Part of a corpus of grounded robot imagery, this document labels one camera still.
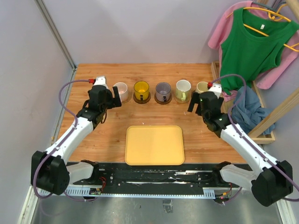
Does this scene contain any cream ceramic mug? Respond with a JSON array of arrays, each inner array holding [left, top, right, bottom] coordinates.
[[195, 81, 208, 93]]

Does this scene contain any woven coaster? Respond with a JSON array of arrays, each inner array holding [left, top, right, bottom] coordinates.
[[121, 94, 132, 104], [175, 92, 190, 104]]

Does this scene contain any pink ceramic mug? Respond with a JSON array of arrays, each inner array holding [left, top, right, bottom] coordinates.
[[114, 82, 129, 102]]

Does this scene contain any white mug yellow handle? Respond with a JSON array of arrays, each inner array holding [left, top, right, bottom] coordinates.
[[175, 79, 192, 95]]

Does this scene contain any yellow glass mug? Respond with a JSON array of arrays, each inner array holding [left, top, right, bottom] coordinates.
[[134, 81, 150, 101]]

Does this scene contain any dark brown coaster back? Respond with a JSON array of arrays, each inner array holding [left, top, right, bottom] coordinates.
[[133, 93, 151, 104]]

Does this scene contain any purple ceramic mug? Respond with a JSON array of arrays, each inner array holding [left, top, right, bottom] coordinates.
[[155, 82, 171, 101]]

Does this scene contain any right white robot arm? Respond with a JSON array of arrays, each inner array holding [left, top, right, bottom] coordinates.
[[188, 91, 295, 207]]

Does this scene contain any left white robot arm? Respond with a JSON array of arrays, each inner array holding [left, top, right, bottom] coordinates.
[[31, 84, 121, 199]]

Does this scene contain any blue crumpled cloth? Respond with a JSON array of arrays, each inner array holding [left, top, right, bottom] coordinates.
[[231, 86, 272, 134]]

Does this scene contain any yellow plastic tray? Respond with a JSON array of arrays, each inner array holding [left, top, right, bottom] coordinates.
[[125, 126, 185, 166]]

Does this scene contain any green tank top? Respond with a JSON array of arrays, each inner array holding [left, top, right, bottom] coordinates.
[[220, 16, 295, 94]]

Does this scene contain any aluminium corner profile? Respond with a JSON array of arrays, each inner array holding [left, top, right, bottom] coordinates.
[[35, 0, 77, 70]]

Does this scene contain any yellow clothes hanger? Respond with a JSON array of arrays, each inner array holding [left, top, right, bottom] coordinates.
[[226, 3, 299, 52]]

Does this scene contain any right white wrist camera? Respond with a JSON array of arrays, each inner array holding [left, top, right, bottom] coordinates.
[[208, 83, 222, 98]]

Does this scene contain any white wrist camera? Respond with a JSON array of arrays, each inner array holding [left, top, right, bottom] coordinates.
[[93, 76, 108, 89], [208, 83, 222, 98]]

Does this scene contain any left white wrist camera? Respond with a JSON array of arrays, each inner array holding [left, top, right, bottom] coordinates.
[[93, 76, 108, 89]]

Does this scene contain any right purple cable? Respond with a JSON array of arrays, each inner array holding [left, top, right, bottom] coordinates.
[[207, 74, 299, 202]]

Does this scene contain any purple cable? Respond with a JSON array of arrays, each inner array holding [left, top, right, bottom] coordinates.
[[207, 74, 299, 202], [32, 79, 96, 202]]

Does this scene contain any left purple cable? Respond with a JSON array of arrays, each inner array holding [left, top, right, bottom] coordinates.
[[32, 79, 96, 202]]

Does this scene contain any wooden rack frame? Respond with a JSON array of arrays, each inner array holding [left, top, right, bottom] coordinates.
[[211, 0, 299, 144]]

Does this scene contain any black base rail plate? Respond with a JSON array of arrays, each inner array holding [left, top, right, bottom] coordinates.
[[74, 163, 237, 196]]

